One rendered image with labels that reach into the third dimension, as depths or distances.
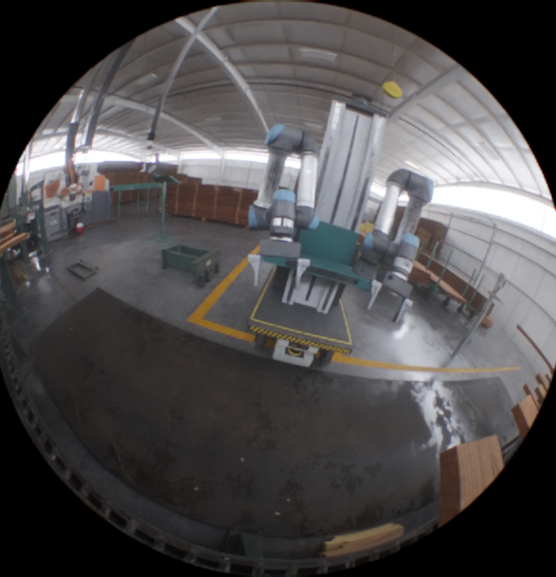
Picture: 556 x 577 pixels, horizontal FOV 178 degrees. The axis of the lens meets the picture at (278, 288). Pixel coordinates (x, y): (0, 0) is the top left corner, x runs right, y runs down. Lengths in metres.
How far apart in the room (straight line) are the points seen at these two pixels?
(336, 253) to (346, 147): 0.67
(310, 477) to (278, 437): 0.29
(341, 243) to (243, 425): 1.15
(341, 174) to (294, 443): 1.52
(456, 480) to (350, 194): 1.19
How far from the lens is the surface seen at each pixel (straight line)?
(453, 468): 0.26
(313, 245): 1.07
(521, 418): 0.62
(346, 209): 1.15
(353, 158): 1.20
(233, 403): 1.08
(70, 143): 6.75
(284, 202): 0.60
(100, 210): 6.83
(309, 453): 1.08
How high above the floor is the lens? 1.01
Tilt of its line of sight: 29 degrees down
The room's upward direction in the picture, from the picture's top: 14 degrees clockwise
